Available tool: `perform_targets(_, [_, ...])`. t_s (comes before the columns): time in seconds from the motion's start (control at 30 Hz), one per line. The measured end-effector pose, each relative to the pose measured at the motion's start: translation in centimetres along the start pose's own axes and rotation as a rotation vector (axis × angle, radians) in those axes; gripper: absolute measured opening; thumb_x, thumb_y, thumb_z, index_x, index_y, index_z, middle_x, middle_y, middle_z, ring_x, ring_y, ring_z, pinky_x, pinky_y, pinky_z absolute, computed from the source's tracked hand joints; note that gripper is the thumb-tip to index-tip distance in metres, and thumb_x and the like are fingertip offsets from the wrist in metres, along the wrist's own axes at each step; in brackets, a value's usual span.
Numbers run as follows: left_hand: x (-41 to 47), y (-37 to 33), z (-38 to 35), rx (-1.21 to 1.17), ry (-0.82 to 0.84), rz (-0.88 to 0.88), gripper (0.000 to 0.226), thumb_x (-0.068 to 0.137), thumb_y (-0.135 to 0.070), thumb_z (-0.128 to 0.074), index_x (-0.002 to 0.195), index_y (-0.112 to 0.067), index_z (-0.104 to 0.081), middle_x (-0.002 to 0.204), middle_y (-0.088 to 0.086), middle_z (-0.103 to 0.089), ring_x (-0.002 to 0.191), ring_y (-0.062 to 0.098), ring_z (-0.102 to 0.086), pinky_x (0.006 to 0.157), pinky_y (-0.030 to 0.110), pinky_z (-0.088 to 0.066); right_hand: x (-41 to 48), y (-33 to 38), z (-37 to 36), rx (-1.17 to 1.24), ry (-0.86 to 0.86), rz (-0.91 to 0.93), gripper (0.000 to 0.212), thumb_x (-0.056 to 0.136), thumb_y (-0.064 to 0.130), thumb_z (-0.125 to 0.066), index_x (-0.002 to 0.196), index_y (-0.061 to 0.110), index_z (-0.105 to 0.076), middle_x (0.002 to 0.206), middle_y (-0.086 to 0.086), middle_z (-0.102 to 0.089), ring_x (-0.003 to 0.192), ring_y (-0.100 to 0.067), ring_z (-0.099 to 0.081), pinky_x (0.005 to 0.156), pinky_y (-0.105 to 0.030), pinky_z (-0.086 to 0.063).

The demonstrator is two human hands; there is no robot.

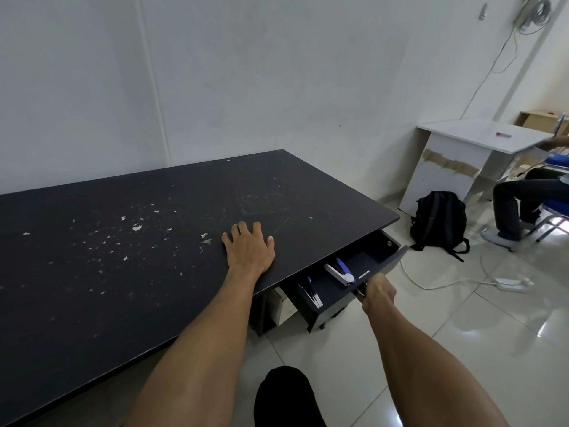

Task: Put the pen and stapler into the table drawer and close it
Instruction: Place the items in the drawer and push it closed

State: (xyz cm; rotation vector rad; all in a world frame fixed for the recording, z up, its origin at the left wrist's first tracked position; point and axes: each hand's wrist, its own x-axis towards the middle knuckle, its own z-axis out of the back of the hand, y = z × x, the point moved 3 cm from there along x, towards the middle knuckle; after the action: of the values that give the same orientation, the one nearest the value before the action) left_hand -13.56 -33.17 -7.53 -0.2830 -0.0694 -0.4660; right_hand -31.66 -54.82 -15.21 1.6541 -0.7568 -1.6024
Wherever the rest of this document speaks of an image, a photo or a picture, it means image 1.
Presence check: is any white and blue stapler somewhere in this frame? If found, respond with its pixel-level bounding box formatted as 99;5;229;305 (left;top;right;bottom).
324;258;356;286

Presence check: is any black desk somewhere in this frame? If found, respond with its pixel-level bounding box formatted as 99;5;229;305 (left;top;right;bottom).
0;149;402;427

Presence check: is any black backpack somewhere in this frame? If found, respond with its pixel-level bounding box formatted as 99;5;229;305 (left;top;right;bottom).
409;191;471;263

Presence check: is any blue metal chair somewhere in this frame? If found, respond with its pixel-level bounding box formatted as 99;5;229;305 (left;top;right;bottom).
532;154;569;243

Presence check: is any white power strip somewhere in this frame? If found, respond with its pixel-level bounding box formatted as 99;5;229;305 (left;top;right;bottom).
493;277;533;292

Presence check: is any person's black trouser leg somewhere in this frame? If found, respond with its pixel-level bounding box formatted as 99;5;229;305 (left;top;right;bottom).
253;365;329;427

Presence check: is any person's right forearm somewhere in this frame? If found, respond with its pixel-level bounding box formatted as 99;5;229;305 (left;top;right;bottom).
362;300;512;427

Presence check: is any black and blue stapler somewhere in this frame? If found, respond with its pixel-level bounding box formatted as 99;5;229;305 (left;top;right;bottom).
297;276;323;310

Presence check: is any white cabinet under desk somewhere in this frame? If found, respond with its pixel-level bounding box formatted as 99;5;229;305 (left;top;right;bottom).
266;286;299;327

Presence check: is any black drawer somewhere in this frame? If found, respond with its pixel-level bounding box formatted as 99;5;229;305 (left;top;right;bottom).
284;229;409;334

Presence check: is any light wooden box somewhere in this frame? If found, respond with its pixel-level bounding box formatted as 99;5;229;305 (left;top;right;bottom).
514;109;569;139

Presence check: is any person's right hand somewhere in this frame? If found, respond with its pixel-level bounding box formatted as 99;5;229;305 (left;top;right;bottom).
358;274;397;315

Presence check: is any white power cable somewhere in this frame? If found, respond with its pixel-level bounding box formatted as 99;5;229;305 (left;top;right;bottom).
398;258;498;291

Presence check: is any person's left forearm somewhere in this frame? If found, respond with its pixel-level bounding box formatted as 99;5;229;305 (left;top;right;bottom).
123;266;267;427

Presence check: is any person's left hand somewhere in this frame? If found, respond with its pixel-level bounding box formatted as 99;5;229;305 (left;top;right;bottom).
221;221;277;275

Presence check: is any white side desk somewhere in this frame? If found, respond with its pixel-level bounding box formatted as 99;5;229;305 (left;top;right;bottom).
398;118;556;216

